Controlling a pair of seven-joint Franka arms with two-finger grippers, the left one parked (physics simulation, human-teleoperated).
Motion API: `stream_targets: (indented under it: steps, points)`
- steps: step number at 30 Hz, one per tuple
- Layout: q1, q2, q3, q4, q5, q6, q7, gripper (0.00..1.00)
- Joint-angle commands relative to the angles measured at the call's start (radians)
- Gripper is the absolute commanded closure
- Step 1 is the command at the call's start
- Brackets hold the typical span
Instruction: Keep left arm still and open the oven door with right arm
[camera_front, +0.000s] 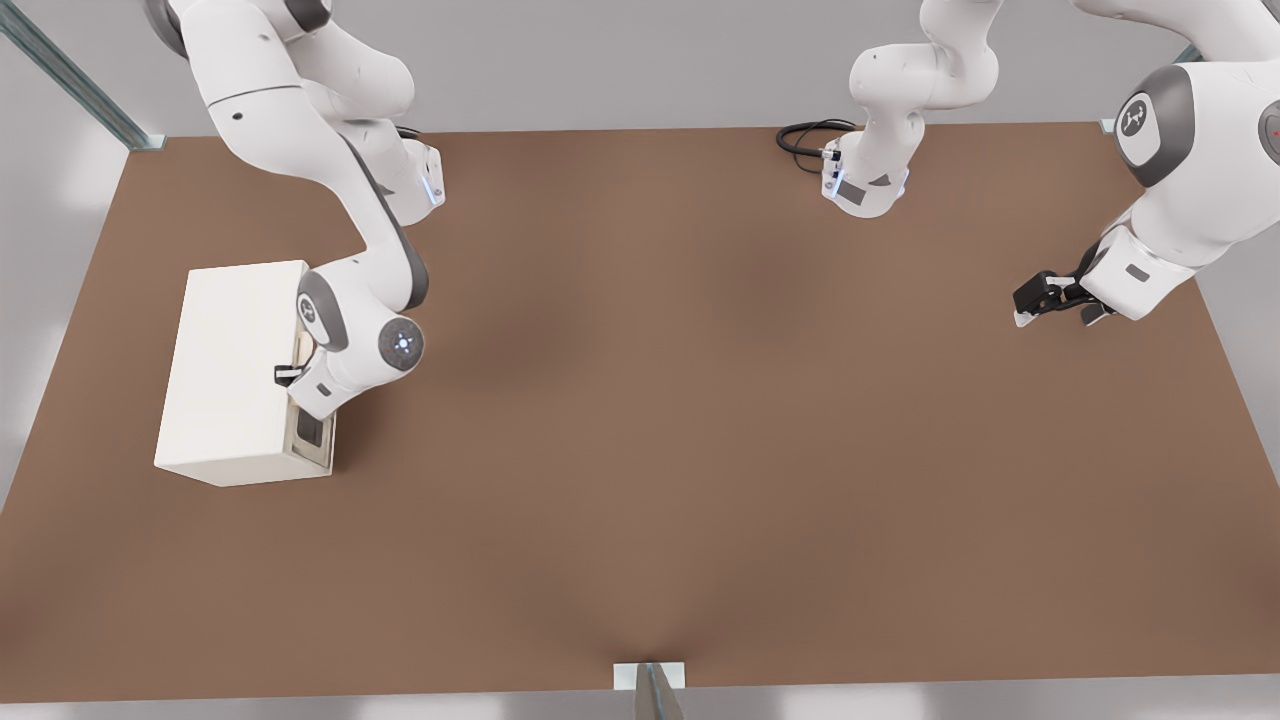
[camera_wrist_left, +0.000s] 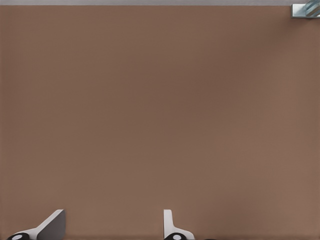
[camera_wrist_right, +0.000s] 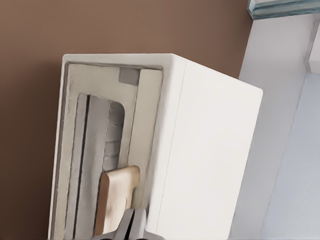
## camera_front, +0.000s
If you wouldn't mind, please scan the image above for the white oven door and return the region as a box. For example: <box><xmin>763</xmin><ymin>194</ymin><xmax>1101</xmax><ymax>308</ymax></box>
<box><xmin>287</xmin><ymin>294</ymin><xmax>337</xmax><ymax>473</ymax></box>

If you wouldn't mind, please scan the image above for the white oven body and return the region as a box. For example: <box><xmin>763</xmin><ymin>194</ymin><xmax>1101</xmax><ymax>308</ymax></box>
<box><xmin>154</xmin><ymin>260</ymin><xmax>335</xmax><ymax>489</ymax></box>

